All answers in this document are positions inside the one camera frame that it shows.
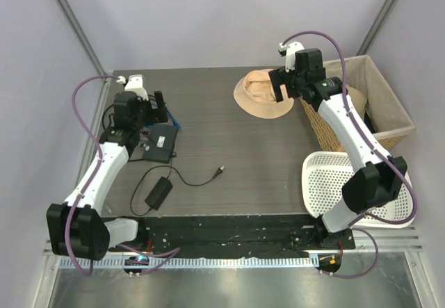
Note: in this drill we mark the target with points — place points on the black power adapter brick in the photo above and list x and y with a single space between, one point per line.
158 194

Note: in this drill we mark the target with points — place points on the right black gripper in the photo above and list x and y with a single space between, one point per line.
279 76

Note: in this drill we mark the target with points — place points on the peach bucket hat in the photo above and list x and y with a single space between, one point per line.
254 94

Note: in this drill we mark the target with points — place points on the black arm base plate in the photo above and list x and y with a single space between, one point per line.
236 236

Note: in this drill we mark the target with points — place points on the black network switch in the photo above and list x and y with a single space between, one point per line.
161 143

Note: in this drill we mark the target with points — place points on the white perforated plastic basket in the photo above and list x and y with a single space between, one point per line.
324 174

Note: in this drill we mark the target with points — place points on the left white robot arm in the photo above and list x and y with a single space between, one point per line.
76 228

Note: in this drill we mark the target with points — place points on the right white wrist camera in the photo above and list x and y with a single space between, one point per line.
289 52

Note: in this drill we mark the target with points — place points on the wicker basket with liner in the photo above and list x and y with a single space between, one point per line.
384 113

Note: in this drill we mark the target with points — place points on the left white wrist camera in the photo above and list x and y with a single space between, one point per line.
134 83

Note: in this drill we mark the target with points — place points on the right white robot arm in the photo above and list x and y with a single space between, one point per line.
378 177

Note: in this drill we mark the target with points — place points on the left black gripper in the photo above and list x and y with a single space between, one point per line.
156 115

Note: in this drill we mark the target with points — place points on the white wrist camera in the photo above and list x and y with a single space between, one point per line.
289 52
134 83

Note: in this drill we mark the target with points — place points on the beige baseball cap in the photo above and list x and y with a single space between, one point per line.
359 100

